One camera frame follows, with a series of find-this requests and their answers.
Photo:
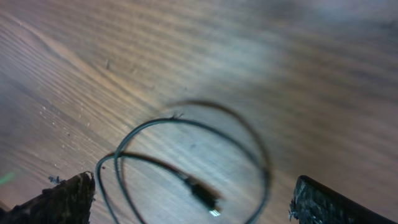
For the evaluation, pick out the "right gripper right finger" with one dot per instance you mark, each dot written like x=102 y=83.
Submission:
x=315 y=203

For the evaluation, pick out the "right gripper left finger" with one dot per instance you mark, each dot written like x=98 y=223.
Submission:
x=69 y=202

